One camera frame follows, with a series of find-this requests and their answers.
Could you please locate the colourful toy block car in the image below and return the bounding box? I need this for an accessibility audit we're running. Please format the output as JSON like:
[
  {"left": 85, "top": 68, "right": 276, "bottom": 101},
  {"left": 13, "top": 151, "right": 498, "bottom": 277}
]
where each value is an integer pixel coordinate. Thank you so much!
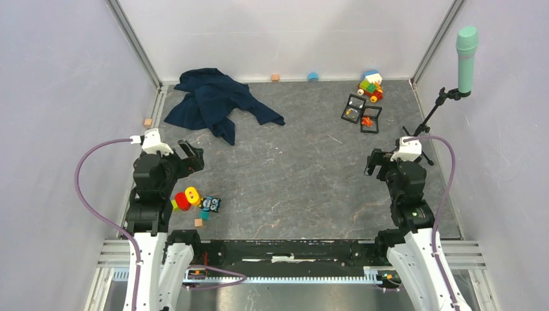
[{"left": 357, "top": 70, "right": 383, "bottom": 103}]

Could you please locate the mint green microphone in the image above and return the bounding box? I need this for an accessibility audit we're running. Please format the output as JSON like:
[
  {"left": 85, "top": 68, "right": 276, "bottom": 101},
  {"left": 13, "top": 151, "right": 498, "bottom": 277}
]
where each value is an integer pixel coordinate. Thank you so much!
[{"left": 456, "top": 26, "right": 479, "bottom": 94}]

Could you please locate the aluminium frame rail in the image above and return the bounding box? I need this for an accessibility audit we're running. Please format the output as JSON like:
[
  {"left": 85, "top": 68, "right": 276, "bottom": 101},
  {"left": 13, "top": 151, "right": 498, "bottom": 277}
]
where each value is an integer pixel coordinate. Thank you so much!
[{"left": 84, "top": 240, "right": 498, "bottom": 310}]

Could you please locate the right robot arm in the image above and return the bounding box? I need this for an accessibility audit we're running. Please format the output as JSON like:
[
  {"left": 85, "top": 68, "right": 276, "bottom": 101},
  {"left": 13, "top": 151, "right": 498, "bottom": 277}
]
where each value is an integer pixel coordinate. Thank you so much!
[{"left": 364, "top": 148, "right": 471, "bottom": 310}]

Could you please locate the teal small block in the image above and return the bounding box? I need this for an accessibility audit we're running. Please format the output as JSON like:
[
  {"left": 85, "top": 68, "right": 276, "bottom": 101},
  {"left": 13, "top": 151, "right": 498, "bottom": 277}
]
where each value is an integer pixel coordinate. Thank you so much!
[{"left": 199, "top": 210, "right": 210, "bottom": 221}]

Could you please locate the left black display frame box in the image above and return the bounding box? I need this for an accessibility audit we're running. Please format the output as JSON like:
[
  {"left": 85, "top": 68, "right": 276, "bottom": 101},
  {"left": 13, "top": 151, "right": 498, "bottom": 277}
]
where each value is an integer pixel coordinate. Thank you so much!
[{"left": 341, "top": 93, "right": 367, "bottom": 124}]

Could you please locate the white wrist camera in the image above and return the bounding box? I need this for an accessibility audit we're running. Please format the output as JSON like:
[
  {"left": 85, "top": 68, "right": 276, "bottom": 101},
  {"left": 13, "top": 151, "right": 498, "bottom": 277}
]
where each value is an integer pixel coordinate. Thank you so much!
[
  {"left": 390, "top": 136, "right": 423, "bottom": 162},
  {"left": 130, "top": 128, "right": 174, "bottom": 156}
]

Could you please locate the red yellow ring stacker toy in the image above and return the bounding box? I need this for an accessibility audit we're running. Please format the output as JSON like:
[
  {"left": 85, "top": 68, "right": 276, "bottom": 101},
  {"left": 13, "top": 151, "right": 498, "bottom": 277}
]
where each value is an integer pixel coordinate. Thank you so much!
[{"left": 171, "top": 187, "right": 202, "bottom": 211}]

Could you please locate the right black display frame box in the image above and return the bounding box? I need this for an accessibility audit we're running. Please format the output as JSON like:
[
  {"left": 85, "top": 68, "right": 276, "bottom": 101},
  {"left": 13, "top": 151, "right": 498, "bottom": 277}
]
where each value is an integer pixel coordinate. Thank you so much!
[{"left": 360, "top": 106, "right": 383, "bottom": 134}]

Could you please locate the orange wooden cube near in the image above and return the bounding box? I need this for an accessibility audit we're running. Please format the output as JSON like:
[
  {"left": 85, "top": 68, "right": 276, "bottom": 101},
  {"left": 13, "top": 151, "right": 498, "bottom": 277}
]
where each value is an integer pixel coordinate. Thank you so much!
[{"left": 194, "top": 218, "right": 205, "bottom": 228}]

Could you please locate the black display frame box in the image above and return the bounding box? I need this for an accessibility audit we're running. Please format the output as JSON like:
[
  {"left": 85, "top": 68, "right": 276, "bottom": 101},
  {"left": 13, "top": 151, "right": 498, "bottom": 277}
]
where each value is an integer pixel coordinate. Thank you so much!
[
  {"left": 360, "top": 106, "right": 383, "bottom": 134},
  {"left": 341, "top": 93, "right": 367, "bottom": 124}
]

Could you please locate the blue cup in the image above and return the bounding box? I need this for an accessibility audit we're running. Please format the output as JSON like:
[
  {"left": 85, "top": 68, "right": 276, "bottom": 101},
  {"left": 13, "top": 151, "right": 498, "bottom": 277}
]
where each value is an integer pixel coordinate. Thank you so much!
[{"left": 307, "top": 72, "right": 319, "bottom": 82}]

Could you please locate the round gold brooch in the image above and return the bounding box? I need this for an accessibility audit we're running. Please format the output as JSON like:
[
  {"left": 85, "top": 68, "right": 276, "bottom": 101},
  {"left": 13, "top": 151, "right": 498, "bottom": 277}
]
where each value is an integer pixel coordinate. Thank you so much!
[{"left": 346, "top": 109, "right": 357, "bottom": 119}]

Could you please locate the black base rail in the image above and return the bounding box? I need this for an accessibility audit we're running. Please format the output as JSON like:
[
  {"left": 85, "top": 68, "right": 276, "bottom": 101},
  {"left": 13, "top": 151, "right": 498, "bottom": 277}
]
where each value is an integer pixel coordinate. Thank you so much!
[{"left": 190, "top": 239, "right": 390, "bottom": 279}]

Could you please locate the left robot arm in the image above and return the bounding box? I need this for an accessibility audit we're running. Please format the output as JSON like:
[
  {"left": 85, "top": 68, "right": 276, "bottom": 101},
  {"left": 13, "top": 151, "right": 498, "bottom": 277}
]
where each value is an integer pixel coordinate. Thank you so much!
[{"left": 124, "top": 140, "right": 204, "bottom": 310}]

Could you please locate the black microphone tripod stand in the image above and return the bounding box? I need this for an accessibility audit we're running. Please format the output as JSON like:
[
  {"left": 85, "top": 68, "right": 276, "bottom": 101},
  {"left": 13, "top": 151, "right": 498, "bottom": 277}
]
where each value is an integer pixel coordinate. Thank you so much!
[{"left": 401, "top": 87, "right": 472, "bottom": 167}]

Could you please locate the blue owl toy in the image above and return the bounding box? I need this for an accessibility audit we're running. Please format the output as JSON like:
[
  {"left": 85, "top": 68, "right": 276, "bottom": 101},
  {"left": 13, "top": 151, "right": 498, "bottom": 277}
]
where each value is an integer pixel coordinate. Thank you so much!
[{"left": 199, "top": 196, "right": 221, "bottom": 213}]

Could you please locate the orange flower brooch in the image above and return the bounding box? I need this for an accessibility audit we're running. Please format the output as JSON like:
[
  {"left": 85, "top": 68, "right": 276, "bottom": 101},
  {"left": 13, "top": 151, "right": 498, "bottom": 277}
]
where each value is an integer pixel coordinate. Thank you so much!
[{"left": 361, "top": 117, "right": 374, "bottom": 128}]

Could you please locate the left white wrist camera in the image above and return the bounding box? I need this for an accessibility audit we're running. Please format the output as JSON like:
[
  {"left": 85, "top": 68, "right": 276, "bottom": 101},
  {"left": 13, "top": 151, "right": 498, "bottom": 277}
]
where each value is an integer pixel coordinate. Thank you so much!
[{"left": 130, "top": 128, "right": 174, "bottom": 156}]

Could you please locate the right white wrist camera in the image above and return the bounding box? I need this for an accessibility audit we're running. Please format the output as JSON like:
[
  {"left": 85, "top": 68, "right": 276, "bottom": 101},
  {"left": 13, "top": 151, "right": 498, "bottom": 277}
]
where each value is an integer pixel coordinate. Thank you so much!
[{"left": 390, "top": 136, "right": 423, "bottom": 162}]

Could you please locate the navy blue t-shirt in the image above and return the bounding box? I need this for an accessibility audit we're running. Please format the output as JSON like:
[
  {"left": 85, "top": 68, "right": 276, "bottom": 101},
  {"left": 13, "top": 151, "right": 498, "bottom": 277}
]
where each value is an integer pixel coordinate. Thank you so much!
[{"left": 164, "top": 68, "right": 286, "bottom": 146}]

